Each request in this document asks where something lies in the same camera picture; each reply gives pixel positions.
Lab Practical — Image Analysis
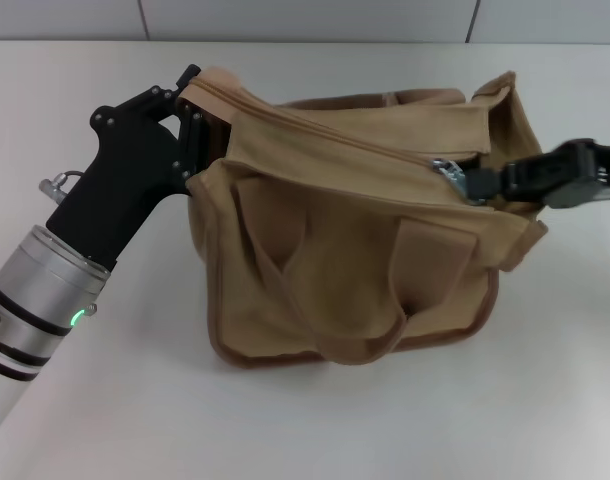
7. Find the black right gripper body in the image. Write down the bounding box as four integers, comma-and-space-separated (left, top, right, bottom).
547, 138, 610, 211

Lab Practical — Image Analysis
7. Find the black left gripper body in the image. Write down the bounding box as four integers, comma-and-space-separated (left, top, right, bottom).
44, 101, 192, 265

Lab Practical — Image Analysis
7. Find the silver metal zipper pull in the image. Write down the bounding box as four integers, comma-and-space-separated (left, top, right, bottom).
431, 156, 472, 202

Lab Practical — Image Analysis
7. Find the khaki canvas food bag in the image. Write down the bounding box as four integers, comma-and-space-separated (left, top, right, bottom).
177, 64, 550, 370

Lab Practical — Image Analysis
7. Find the left gripper cable with plug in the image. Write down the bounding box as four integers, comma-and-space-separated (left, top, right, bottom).
38, 169, 87, 205

